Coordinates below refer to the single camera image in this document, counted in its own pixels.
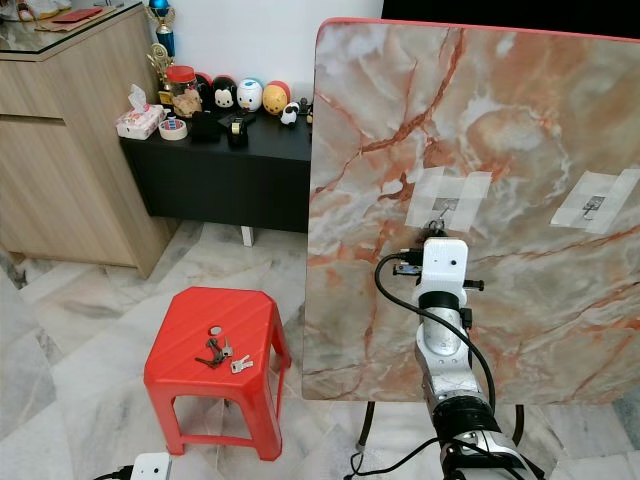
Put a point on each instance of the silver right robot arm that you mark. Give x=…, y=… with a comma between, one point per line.
x=442, y=340

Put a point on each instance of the clear tape patch with hook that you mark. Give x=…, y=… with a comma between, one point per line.
x=450, y=192
x=595, y=203

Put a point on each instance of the marble table top red edge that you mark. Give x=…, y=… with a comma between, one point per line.
x=540, y=330

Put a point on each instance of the small panda figure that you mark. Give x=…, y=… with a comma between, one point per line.
x=289, y=113

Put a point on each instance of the small silver key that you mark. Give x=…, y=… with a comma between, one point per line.
x=241, y=364

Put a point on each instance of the black low console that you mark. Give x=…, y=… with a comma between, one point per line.
x=220, y=180

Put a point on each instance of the yellow bear plush toy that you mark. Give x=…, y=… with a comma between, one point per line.
x=277, y=98

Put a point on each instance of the dark key bunch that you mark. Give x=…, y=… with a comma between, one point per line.
x=215, y=352

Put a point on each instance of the red plastic stool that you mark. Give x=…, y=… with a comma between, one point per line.
x=215, y=355

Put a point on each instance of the black tape dispenser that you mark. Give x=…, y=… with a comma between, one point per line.
x=240, y=127

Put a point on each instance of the white blue plush toy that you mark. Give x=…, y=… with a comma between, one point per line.
x=250, y=95

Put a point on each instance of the black mouse plush toy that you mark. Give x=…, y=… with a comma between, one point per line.
x=222, y=95

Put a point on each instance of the light wooden cabinet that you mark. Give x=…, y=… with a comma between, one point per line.
x=60, y=170

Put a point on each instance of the black television screen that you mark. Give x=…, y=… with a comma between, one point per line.
x=510, y=12

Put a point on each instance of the white tape roll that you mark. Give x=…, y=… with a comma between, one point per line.
x=172, y=129

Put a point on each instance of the jar with red lid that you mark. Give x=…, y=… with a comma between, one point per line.
x=182, y=90

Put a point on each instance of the pink tissue box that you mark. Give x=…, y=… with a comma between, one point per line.
x=138, y=118

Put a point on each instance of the gold trophy blue top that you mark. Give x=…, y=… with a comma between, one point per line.
x=161, y=42

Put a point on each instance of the red flat book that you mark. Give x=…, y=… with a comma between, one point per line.
x=77, y=13

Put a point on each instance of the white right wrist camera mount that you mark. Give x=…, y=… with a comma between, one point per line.
x=445, y=264

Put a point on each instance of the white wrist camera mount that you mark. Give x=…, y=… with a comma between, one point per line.
x=152, y=466
x=445, y=264

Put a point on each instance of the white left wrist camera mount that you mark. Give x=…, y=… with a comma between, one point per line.
x=152, y=466

